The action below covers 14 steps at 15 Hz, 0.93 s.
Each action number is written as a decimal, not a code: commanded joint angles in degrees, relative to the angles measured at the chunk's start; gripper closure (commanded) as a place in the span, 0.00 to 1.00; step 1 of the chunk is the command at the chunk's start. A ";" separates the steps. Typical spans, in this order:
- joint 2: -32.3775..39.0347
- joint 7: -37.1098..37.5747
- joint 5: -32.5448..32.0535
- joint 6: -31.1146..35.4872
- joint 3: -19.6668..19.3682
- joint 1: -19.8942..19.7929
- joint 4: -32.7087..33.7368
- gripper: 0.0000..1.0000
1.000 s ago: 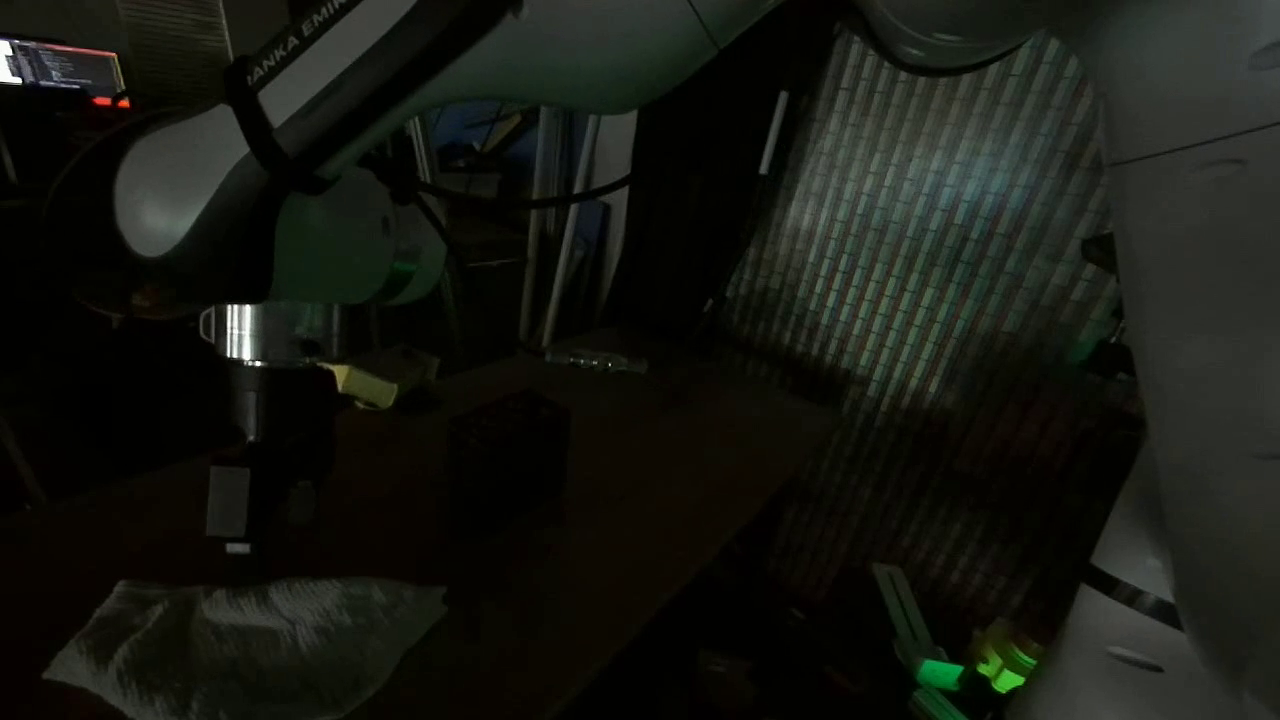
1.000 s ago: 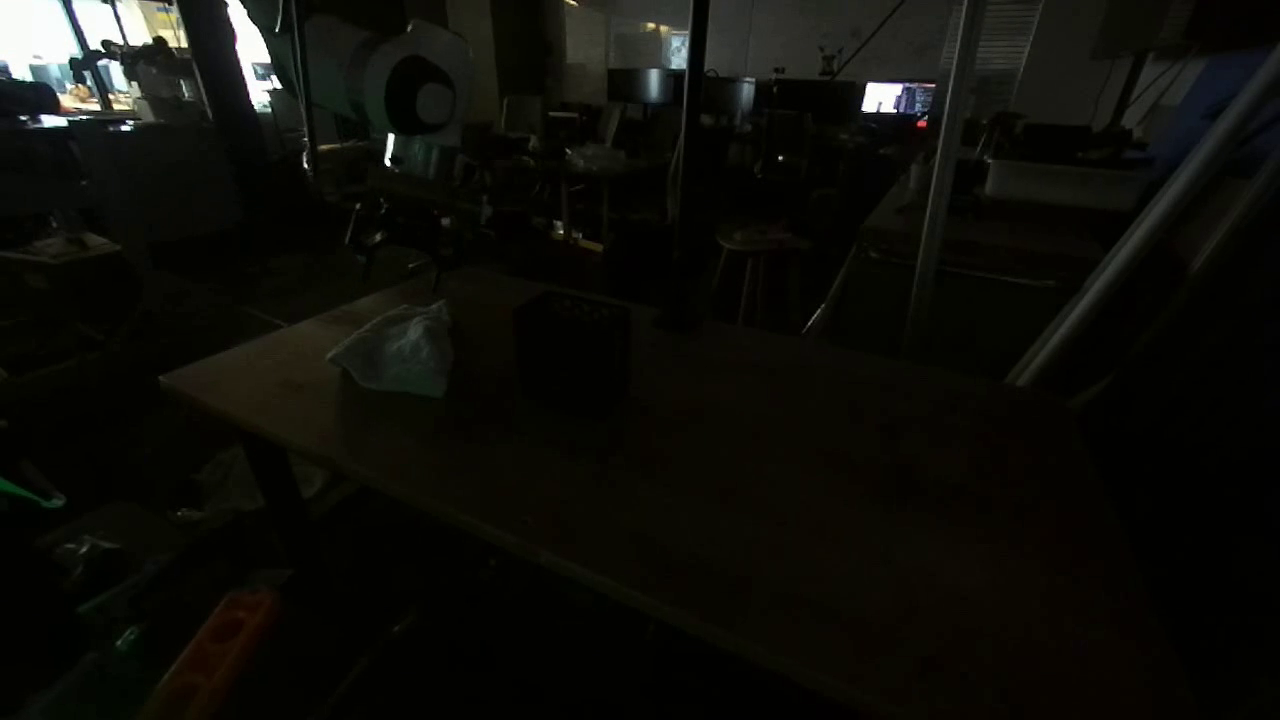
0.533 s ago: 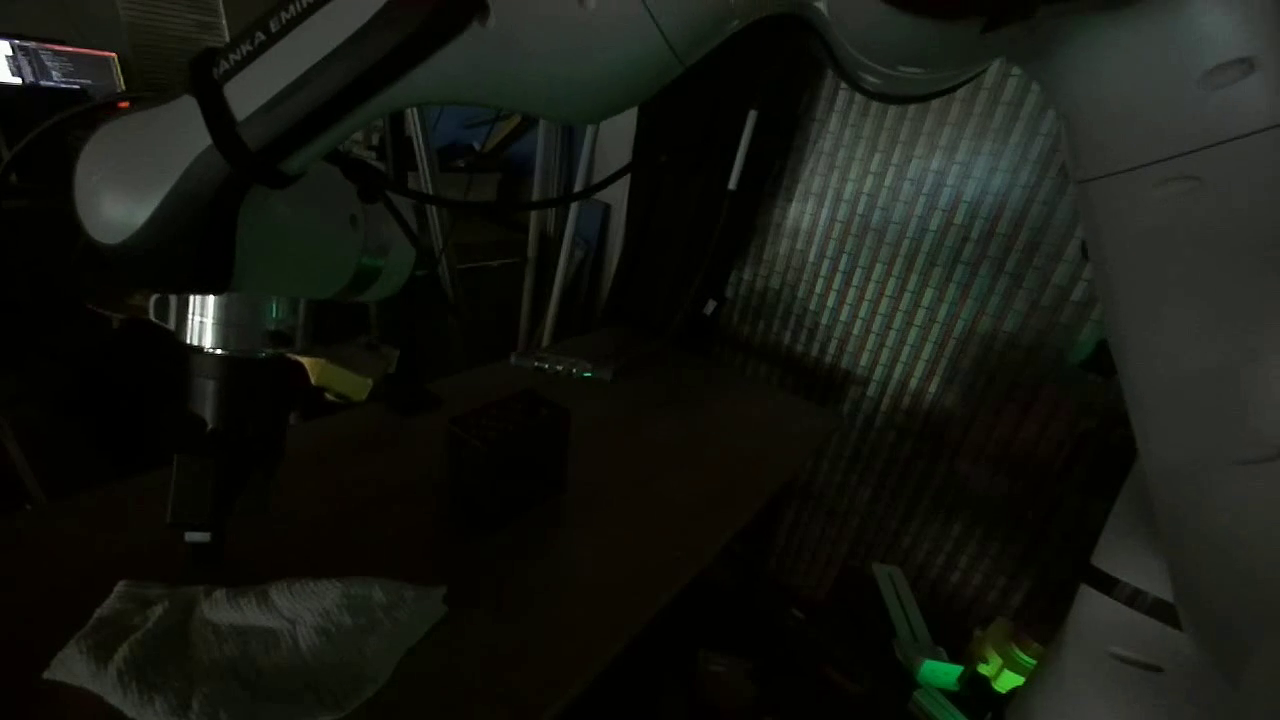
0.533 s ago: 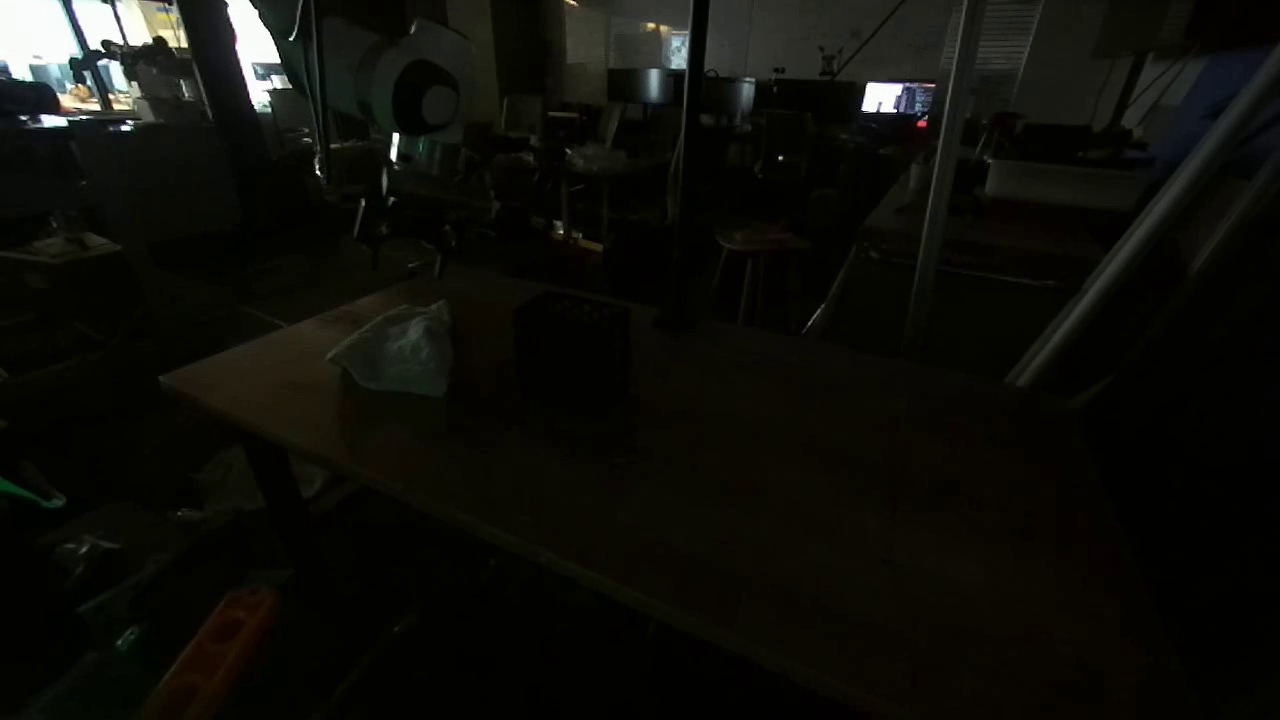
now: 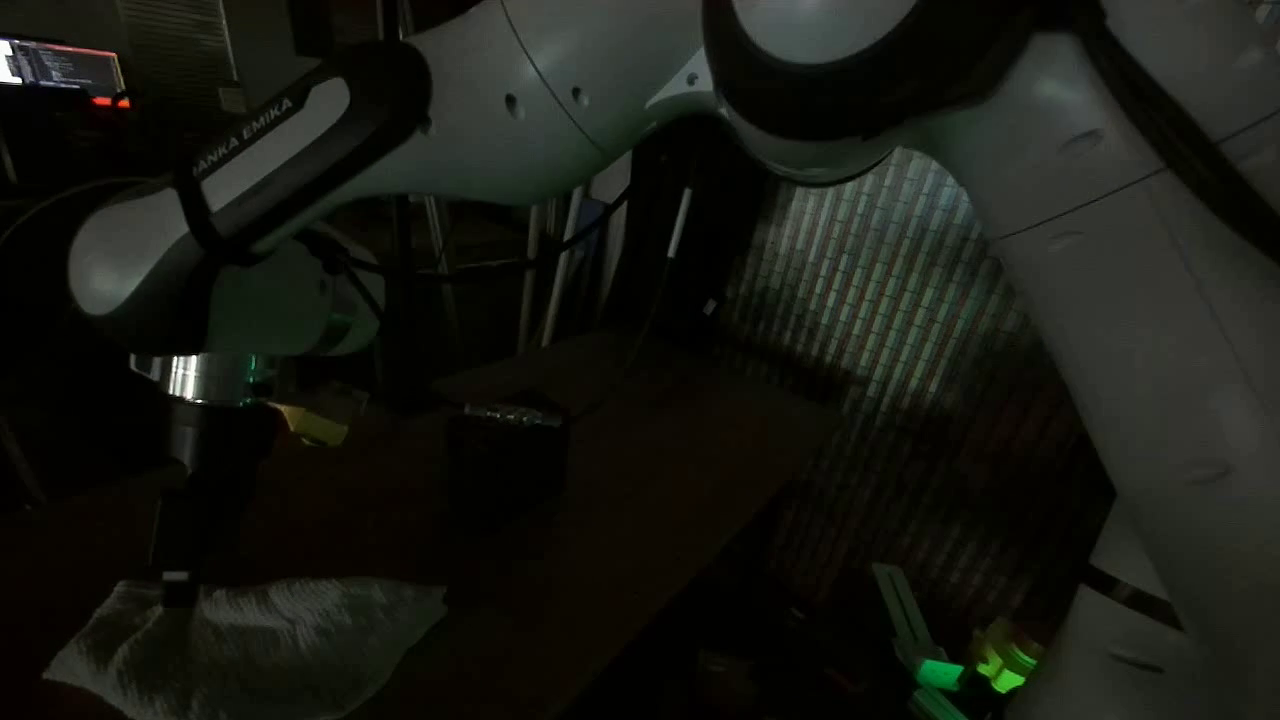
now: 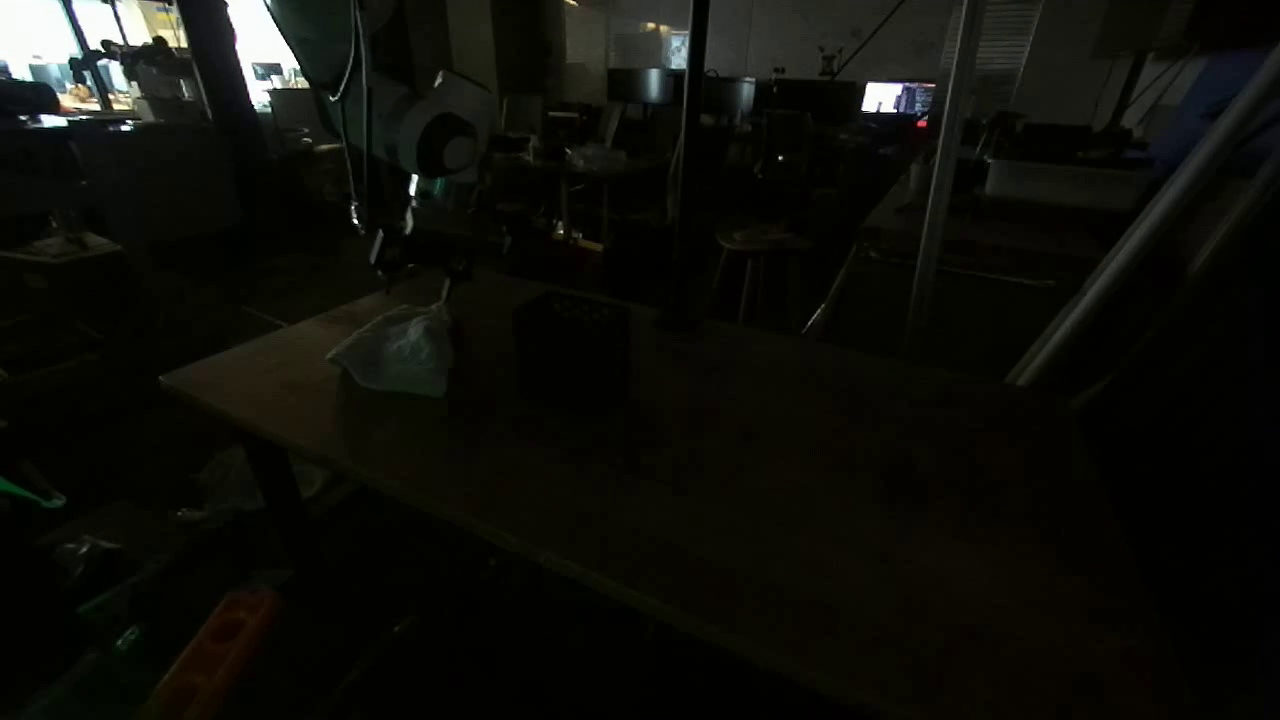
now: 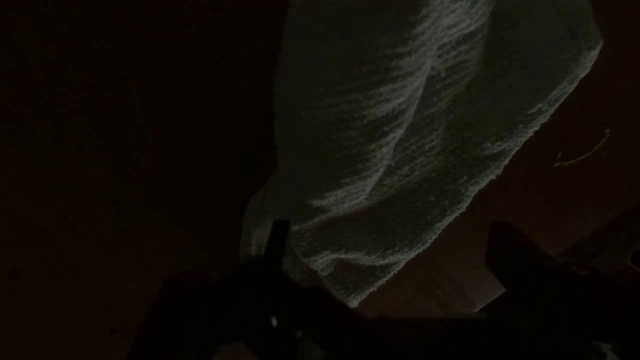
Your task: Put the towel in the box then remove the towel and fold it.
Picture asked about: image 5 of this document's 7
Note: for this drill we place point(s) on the white terry towel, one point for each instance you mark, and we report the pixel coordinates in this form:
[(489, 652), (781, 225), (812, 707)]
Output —
[(255, 644)]

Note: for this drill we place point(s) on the black box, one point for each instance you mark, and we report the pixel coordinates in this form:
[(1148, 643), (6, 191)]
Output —
[(506, 460)]

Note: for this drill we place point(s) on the lit computer monitor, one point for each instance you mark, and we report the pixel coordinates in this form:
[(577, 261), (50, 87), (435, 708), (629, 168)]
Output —
[(63, 65)]

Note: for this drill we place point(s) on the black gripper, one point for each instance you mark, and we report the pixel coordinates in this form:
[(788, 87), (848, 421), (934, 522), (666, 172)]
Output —
[(211, 444)]

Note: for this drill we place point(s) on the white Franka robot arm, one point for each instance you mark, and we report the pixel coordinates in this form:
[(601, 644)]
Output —
[(866, 172)]

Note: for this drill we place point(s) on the green glowing clamp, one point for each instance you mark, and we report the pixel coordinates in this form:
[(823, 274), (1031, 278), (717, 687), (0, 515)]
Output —
[(995, 665)]

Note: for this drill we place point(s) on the light metal pole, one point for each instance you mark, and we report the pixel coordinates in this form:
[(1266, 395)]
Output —
[(571, 265)]

